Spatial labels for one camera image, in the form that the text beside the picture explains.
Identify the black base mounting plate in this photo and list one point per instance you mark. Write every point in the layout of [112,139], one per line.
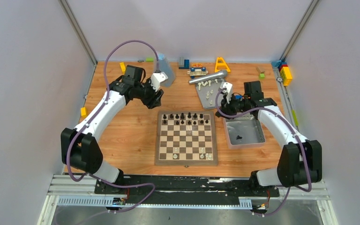
[182,190]

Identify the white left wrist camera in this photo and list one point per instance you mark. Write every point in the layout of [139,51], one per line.
[156,79]

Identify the silver metal cylinder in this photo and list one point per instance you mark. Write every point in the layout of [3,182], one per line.
[216,75]

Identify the grey tray black pieces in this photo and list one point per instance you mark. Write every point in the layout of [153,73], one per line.
[248,127]

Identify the grey tray white pieces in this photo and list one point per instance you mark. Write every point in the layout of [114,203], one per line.
[209,93]

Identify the yellow triangular toy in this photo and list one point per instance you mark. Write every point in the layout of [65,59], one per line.
[221,64]

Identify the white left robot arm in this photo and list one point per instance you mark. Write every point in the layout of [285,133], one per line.
[79,145]

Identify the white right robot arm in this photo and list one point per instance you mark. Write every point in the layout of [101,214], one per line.
[300,163]

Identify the wooden chess board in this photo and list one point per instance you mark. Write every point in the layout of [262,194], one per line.
[187,142]

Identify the stacked coloured duplo blocks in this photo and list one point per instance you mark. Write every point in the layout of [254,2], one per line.
[284,71]

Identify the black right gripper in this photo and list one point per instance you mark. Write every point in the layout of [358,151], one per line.
[226,107]

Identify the yellow cube at left edge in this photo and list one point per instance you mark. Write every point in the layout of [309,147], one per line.
[84,112]

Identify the blue white toy car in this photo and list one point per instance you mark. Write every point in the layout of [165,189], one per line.
[197,69]

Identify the yellow block by wall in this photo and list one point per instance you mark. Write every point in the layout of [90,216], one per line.
[123,67]

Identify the clear blue plastic bag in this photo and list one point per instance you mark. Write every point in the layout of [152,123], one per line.
[165,66]

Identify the blue grey lego block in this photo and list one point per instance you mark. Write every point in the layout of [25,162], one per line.
[183,63]

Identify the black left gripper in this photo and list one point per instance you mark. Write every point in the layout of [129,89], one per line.
[154,97]

